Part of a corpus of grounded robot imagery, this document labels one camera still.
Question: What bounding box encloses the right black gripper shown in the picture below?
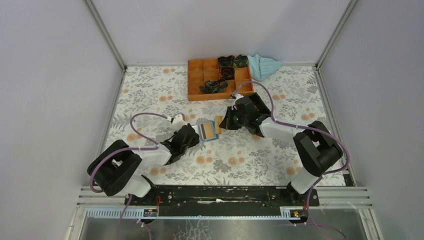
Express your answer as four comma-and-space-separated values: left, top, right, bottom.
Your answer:
219, 107, 248, 131

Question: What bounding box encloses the blue leather card holder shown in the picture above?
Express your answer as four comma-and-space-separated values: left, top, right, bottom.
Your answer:
192, 121, 219, 144

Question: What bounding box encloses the gold black credit card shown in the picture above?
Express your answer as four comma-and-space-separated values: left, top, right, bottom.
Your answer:
199, 121, 216, 141

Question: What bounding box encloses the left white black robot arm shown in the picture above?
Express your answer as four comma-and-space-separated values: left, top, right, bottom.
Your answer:
87, 123, 200, 206

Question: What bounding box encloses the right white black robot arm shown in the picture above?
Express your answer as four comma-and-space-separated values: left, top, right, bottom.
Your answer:
219, 93, 343, 206

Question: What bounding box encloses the black tangled band pile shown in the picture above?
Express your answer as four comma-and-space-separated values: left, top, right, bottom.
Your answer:
198, 78, 228, 94

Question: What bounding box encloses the black rolled band centre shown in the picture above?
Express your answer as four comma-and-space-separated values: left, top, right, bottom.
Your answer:
220, 66, 235, 80

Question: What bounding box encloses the black rolled band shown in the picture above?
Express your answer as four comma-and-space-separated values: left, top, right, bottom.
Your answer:
233, 54, 249, 68
220, 66, 235, 80
217, 55, 235, 69

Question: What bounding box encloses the light blue folded cloth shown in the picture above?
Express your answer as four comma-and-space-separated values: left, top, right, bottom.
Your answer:
247, 54, 283, 82

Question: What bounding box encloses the black rolled band top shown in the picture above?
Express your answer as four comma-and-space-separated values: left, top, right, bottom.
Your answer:
233, 54, 249, 68

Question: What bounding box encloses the black rolled band left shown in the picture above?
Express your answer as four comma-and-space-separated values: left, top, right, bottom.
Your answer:
217, 55, 235, 69

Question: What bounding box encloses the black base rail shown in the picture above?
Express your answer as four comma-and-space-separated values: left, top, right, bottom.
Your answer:
124, 185, 320, 217

